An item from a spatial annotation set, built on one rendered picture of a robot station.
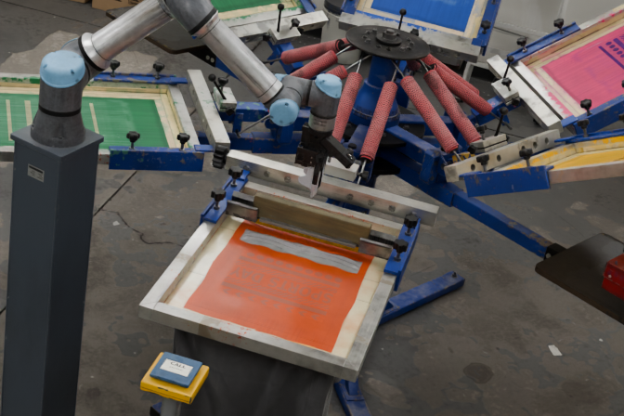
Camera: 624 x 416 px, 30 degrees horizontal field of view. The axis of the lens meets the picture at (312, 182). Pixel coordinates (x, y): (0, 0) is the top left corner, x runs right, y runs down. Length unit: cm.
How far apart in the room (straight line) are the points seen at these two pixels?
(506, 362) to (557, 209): 150
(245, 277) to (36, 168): 65
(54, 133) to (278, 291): 75
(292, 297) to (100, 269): 187
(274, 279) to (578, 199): 331
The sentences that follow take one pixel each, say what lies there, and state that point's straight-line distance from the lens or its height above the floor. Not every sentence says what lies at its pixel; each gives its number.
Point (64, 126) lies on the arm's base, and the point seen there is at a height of 126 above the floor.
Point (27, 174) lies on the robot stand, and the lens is 335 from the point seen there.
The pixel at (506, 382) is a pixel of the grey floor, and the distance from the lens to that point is 476.
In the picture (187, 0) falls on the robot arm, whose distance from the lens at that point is 307.
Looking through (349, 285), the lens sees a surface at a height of 95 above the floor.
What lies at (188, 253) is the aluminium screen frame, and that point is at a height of 99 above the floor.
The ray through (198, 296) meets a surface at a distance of 314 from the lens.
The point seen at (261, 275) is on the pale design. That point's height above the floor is 95.
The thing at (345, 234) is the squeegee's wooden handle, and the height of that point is 102.
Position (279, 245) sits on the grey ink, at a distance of 340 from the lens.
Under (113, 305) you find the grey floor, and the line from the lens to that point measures 474.
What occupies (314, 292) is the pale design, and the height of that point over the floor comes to 95.
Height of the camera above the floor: 271
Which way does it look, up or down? 28 degrees down
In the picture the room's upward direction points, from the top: 11 degrees clockwise
